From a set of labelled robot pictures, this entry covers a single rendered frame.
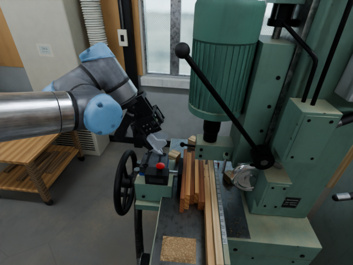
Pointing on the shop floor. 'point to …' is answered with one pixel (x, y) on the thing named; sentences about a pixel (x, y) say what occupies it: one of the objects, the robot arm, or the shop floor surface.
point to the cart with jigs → (36, 163)
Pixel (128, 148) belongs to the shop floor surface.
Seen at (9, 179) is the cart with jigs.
